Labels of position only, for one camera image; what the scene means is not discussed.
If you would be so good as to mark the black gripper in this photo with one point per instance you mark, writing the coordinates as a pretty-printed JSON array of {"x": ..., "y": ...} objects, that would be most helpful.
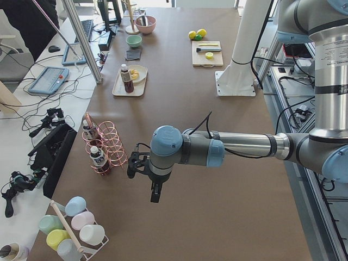
[{"x": 156, "y": 179}]

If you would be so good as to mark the tea bottle white cap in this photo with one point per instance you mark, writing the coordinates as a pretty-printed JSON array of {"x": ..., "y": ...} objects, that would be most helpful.
[{"x": 126, "y": 78}]

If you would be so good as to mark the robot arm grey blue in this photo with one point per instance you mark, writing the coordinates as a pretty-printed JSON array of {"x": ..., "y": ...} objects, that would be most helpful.
[{"x": 323, "y": 149}]

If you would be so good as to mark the cream rectangular tray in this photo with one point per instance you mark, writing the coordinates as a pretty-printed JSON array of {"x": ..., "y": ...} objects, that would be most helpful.
[{"x": 119, "y": 88}]

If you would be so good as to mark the white plastic cup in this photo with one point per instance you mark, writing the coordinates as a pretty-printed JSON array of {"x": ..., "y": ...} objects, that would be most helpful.
[{"x": 92, "y": 234}]

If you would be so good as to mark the blue plastic cup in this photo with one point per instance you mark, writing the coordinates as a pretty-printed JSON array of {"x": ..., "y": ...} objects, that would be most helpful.
[{"x": 76, "y": 205}]

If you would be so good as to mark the pink plastic cup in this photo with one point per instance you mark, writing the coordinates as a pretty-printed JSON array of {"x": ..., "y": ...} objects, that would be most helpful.
[{"x": 82, "y": 219}]

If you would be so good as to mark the grey plastic cup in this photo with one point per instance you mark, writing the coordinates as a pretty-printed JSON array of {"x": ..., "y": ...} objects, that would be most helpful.
[{"x": 67, "y": 251}]

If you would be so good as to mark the black equipment box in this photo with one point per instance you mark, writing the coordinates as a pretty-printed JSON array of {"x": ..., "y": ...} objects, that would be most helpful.
[{"x": 52, "y": 152}]

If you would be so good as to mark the yellow plastic cup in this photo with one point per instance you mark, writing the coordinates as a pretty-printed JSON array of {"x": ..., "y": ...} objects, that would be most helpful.
[{"x": 55, "y": 237}]

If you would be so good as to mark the green plastic cup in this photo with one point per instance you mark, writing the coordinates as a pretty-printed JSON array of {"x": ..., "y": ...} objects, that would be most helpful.
[{"x": 49, "y": 223}]

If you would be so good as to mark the white round plate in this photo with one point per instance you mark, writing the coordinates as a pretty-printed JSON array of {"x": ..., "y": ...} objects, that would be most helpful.
[{"x": 142, "y": 72}]

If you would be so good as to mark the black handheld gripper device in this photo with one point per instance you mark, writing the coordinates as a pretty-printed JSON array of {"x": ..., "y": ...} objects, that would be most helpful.
[{"x": 54, "y": 118}]

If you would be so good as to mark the wooden cutting board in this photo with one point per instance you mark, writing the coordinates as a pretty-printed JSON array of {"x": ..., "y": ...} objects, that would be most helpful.
[{"x": 198, "y": 59}]

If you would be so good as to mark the grey folded cloth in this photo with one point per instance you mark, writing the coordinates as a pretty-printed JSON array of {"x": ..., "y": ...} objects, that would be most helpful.
[{"x": 133, "y": 54}]

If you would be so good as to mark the half lemon slice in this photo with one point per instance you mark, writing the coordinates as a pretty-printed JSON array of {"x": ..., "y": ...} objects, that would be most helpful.
[{"x": 209, "y": 55}]

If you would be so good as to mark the steel cylinder muddler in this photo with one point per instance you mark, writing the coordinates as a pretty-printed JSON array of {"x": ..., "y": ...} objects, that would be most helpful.
[{"x": 207, "y": 49}]

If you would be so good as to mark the mint green bowl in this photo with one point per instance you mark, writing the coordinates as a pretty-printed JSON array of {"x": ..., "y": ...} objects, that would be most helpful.
[{"x": 134, "y": 41}]

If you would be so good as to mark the yellow plastic knife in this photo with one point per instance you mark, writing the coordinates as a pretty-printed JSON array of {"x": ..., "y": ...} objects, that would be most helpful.
[{"x": 208, "y": 44}]

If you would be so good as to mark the blue teach pendant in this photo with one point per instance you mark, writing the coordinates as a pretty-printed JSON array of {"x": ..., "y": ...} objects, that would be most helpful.
[
  {"x": 49, "y": 80},
  {"x": 73, "y": 55}
]

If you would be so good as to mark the green lime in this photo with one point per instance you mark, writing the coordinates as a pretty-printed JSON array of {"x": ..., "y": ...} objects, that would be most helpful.
[{"x": 198, "y": 37}]

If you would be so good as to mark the yellow lemon lower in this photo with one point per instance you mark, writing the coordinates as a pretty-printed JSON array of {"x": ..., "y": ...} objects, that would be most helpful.
[{"x": 192, "y": 34}]

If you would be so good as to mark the yellow lemon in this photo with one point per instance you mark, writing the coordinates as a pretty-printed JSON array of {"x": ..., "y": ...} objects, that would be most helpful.
[
  {"x": 192, "y": 34},
  {"x": 202, "y": 32}
]

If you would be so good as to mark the wooden mug tree stand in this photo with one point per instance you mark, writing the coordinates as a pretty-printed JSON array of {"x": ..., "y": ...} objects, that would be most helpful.
[{"x": 131, "y": 29}]

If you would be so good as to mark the yellow lemon upper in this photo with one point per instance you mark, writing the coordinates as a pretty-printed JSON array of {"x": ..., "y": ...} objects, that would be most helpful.
[{"x": 202, "y": 32}]

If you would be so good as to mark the pink bowl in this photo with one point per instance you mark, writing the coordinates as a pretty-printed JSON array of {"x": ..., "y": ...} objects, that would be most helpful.
[{"x": 148, "y": 29}]

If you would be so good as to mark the steel ice scoop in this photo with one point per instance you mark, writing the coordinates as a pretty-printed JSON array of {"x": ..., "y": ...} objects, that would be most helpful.
[{"x": 143, "y": 20}]

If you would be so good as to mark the black computer mouse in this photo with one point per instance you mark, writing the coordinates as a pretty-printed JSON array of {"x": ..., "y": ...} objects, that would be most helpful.
[{"x": 53, "y": 49}]

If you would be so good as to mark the black keyboard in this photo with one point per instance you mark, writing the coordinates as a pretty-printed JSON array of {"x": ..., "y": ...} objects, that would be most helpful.
[{"x": 87, "y": 27}]

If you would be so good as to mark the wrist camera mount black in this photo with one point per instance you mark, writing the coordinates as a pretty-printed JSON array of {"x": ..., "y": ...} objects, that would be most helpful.
[{"x": 138, "y": 162}]

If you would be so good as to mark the copper wire bottle rack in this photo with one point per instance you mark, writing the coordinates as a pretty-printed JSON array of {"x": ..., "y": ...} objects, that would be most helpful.
[{"x": 106, "y": 138}]

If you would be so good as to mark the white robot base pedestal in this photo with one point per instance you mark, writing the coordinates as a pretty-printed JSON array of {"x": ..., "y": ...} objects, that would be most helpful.
[{"x": 237, "y": 78}]

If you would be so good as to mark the aluminium frame post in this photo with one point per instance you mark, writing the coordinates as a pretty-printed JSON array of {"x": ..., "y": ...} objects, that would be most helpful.
[{"x": 84, "y": 44}]

